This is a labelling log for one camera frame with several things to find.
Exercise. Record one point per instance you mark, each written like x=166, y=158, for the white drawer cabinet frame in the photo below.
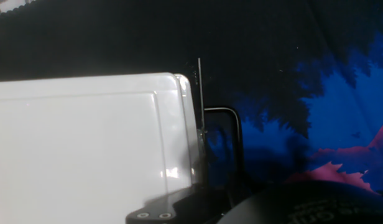
x=70, y=140

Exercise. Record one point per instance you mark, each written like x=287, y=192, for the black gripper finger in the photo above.
x=166, y=208

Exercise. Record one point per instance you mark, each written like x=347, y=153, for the blue landscape print mat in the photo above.
x=303, y=77

